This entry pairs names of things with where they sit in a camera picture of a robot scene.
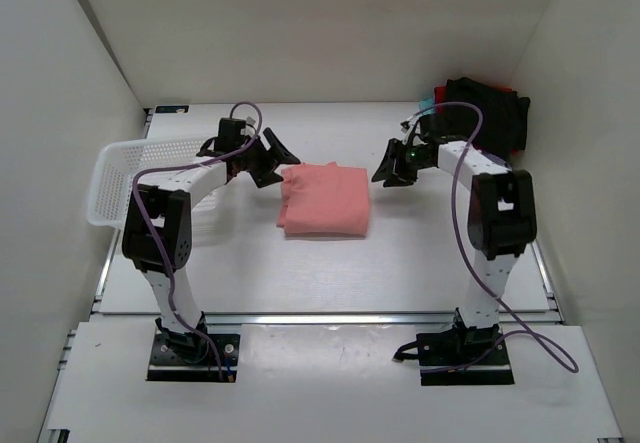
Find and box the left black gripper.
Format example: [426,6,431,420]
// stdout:
[239,128,300,188]

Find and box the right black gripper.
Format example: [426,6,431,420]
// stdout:
[372,139,433,187]

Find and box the pink t shirt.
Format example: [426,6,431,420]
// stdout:
[276,162,371,237]

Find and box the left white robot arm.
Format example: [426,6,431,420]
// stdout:
[122,117,301,365]

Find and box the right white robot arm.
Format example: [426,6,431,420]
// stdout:
[372,115,537,366]

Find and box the teal folded t shirt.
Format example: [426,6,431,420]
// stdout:
[419,98,436,115]

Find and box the red folded t shirt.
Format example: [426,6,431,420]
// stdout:
[434,86,446,104]

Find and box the black folded t shirt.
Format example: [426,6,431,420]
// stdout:
[444,77,531,161]

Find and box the white plastic basket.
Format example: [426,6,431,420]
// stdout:
[86,136,227,231]

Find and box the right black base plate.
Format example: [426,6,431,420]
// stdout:
[393,321,515,387]

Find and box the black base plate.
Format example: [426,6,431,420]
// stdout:
[393,321,515,387]
[146,318,241,384]

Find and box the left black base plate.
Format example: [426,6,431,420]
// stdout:
[146,318,241,384]

